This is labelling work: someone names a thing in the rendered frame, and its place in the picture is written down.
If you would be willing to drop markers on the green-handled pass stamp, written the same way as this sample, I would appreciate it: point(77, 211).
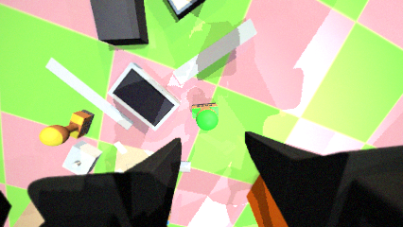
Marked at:
point(206, 115)

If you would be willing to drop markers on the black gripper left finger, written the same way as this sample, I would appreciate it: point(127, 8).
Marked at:
point(140, 196)

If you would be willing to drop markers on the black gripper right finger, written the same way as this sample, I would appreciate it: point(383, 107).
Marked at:
point(310, 188)

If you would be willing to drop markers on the cream card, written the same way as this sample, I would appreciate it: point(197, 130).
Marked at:
point(127, 157)

